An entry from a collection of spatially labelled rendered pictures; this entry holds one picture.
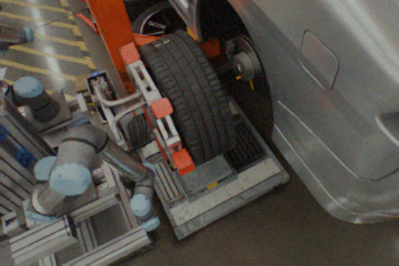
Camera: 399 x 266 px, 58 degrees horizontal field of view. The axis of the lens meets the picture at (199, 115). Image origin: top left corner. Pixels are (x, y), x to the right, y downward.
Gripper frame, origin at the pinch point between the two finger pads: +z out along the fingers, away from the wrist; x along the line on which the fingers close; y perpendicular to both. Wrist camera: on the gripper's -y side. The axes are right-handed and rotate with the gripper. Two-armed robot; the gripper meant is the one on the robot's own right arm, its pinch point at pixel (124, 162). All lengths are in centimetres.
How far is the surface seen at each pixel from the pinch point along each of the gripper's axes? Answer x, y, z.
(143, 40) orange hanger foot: -39, -1, 73
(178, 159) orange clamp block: -22.7, 5.5, -14.3
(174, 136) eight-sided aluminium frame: -24.8, 15.3, -8.1
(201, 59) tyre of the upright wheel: -49, 34, 9
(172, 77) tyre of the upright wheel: -34.2, 32.9, 7.5
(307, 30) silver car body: -69, 70, -29
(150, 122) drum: -19.3, 5.5, 10.9
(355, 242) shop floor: -101, -83, -72
